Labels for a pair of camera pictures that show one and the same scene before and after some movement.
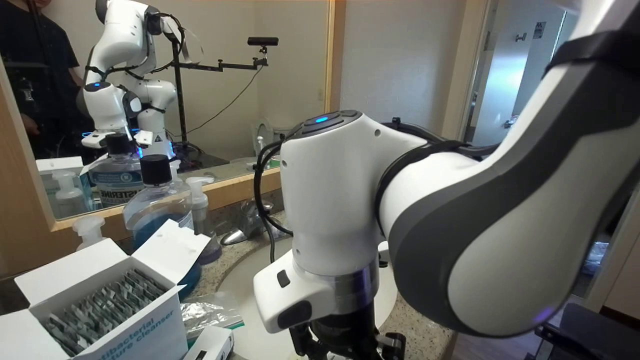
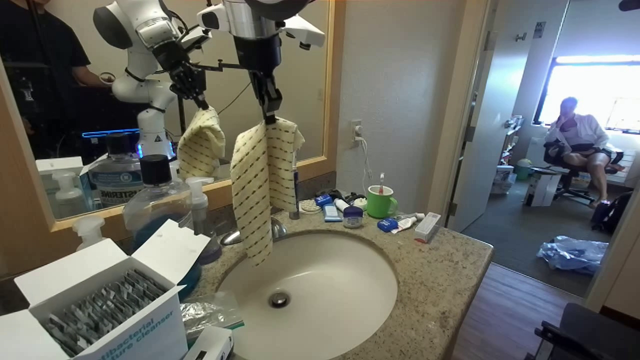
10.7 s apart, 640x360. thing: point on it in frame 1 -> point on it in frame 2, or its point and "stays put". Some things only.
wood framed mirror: [88, 89] stays put
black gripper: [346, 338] -> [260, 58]
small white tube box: [212, 344] stays put
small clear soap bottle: [200, 207] stays put
